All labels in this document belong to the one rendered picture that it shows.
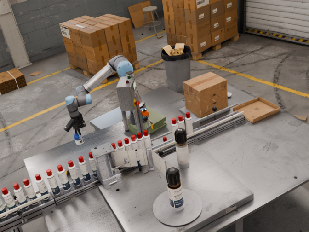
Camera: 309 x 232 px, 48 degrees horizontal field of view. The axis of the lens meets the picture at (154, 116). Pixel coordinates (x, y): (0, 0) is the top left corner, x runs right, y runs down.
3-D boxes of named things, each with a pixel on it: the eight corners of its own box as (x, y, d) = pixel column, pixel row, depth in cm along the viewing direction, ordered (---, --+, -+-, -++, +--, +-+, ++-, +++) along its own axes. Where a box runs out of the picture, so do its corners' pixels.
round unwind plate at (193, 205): (168, 234, 199) (168, 233, 199) (144, 202, 223) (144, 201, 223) (212, 211, 210) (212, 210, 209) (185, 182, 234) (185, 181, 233)
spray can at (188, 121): (189, 137, 278) (186, 115, 267) (185, 134, 282) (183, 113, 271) (194, 135, 280) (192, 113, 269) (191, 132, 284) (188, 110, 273)
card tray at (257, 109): (253, 123, 291) (253, 119, 289) (232, 111, 312) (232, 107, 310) (280, 111, 301) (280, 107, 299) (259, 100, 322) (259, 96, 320)
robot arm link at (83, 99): (88, 89, 271) (74, 93, 269) (91, 96, 262) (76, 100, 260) (90, 98, 275) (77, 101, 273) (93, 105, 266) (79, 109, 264)
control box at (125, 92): (121, 111, 246) (115, 87, 236) (125, 99, 260) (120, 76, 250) (134, 110, 244) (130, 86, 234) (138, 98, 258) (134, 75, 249)
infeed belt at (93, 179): (55, 203, 240) (53, 198, 238) (52, 195, 247) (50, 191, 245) (243, 118, 297) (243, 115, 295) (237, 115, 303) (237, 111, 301)
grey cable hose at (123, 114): (126, 132, 260) (121, 108, 249) (124, 130, 263) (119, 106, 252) (130, 131, 261) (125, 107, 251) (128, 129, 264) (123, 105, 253)
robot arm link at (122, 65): (145, 109, 298) (125, 53, 266) (151, 118, 286) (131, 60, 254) (132, 114, 297) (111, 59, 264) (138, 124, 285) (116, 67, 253)
